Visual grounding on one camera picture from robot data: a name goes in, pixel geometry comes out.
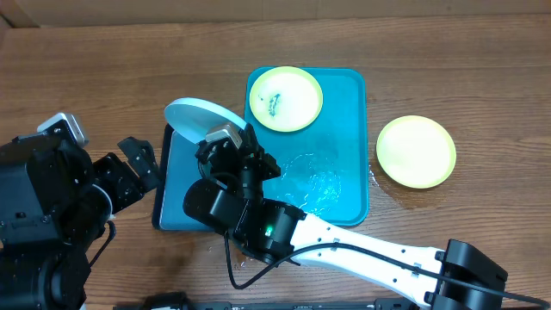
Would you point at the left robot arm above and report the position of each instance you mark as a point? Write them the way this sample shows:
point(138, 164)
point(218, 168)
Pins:
point(55, 202)

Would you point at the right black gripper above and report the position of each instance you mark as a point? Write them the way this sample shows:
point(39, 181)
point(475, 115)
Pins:
point(251, 144)

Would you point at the small black water tray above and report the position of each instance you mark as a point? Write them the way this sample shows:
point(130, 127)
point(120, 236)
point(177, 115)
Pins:
point(180, 169)

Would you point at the light blue plate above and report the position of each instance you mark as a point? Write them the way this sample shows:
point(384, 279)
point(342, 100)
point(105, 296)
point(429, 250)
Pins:
point(192, 118)

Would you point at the large teal serving tray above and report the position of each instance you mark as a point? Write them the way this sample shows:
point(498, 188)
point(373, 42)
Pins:
point(324, 167)

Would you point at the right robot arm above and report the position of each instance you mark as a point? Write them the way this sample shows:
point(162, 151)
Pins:
point(229, 199)

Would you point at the yellow plate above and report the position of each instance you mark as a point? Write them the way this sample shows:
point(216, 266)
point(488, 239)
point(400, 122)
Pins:
point(416, 152)
point(286, 99)

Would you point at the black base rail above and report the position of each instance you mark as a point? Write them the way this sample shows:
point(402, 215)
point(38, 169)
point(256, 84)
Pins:
point(180, 301)

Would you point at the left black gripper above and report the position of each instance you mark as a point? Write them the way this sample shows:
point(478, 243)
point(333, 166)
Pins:
point(114, 170)

